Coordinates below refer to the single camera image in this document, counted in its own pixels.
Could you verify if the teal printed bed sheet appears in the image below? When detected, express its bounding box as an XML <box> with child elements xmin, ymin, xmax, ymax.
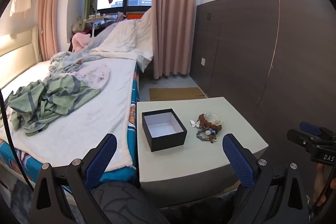
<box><xmin>0</xmin><ymin>67</ymin><xmax>139</xmax><ymax>185</ymax></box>

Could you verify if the white printed cloth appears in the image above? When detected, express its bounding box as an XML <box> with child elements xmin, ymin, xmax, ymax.
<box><xmin>71</xmin><ymin>64</ymin><xmax>111</xmax><ymax>90</ymax></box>

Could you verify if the clear crystal bracelet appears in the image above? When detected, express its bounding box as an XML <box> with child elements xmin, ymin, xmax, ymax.
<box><xmin>203</xmin><ymin>111</ymin><xmax>224</xmax><ymax>125</ymax></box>

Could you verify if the flat cardboard sheet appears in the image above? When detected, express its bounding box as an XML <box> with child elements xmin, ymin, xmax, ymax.
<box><xmin>149</xmin><ymin>87</ymin><xmax>206</xmax><ymax>101</ymax></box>

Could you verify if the black cable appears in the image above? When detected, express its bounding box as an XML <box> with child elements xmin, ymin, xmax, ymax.
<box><xmin>0</xmin><ymin>88</ymin><xmax>34</xmax><ymax>191</ymax></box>

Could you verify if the green striped blanket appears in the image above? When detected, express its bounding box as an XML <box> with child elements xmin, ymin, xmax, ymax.
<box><xmin>8</xmin><ymin>73</ymin><xmax>103</xmax><ymax>137</ymax></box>

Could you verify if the black gift box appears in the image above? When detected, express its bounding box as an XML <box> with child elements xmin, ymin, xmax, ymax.
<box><xmin>142</xmin><ymin>108</ymin><xmax>188</xmax><ymax>153</ymax></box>

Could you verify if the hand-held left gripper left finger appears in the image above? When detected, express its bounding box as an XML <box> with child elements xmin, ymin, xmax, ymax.
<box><xmin>28</xmin><ymin>133</ymin><xmax>117</xmax><ymax>224</ymax></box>

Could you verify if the brown wooden bead bracelet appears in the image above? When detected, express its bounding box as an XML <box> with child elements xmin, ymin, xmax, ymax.
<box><xmin>197</xmin><ymin>114</ymin><xmax>223</xmax><ymax>130</ymax></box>

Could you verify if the white bed blanket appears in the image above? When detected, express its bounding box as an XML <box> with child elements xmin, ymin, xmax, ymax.
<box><xmin>0</xmin><ymin>59</ymin><xmax>137</xmax><ymax>172</ymax></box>

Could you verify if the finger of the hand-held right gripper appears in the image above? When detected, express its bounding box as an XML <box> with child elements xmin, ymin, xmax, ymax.
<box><xmin>300</xmin><ymin>122</ymin><xmax>332</xmax><ymax>138</ymax></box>
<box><xmin>287</xmin><ymin>129</ymin><xmax>319</xmax><ymax>149</ymax></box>

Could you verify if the white side table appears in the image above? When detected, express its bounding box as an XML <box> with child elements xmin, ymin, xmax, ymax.
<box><xmin>136</xmin><ymin>97</ymin><xmax>269</xmax><ymax>191</ymax></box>

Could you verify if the light blue blanket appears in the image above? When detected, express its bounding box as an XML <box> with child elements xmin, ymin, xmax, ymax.
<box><xmin>49</xmin><ymin>51</ymin><xmax>92</xmax><ymax>75</ymax></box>

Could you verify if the cream padded headboard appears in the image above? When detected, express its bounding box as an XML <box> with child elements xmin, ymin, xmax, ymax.
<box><xmin>0</xmin><ymin>26</ymin><xmax>40</xmax><ymax>88</ymax></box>

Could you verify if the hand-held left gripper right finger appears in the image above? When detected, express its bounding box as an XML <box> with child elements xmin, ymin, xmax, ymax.
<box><xmin>222</xmin><ymin>133</ymin><xmax>310</xmax><ymax>224</ymax></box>

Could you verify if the pink curtain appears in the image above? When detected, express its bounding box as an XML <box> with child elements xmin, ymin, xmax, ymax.
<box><xmin>37</xmin><ymin>0</ymin><xmax>71</xmax><ymax>62</ymax></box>
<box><xmin>152</xmin><ymin>0</ymin><xmax>197</xmax><ymax>80</ymax></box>

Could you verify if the pink plush toy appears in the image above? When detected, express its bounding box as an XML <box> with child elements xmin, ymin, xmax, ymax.
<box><xmin>71</xmin><ymin>32</ymin><xmax>92</xmax><ymax>53</ymax></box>

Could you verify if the dark and pale bead bracelet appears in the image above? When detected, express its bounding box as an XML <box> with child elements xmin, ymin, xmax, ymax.
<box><xmin>196</xmin><ymin>128</ymin><xmax>218</xmax><ymax>144</ymax></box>

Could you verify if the white lap desk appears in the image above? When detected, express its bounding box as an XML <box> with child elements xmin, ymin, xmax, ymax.
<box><xmin>84</xmin><ymin>14</ymin><xmax>113</xmax><ymax>37</ymax></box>

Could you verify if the person's right hand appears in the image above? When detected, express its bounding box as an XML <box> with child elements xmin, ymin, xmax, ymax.
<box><xmin>313</xmin><ymin>163</ymin><xmax>330</xmax><ymax>205</ymax></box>

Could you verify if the person's patterned trouser leg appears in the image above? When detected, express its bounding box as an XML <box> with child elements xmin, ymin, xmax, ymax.
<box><xmin>89</xmin><ymin>181</ymin><xmax>170</xmax><ymax>224</ymax></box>

